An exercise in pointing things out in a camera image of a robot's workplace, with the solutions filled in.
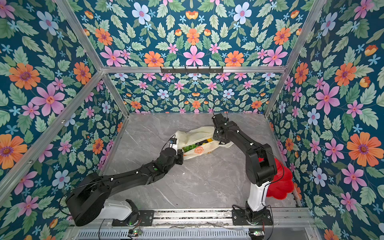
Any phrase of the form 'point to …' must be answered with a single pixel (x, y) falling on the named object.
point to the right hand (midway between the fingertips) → (219, 136)
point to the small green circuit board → (135, 232)
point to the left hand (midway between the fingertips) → (184, 147)
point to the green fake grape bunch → (188, 148)
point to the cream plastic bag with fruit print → (184, 139)
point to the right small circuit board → (256, 232)
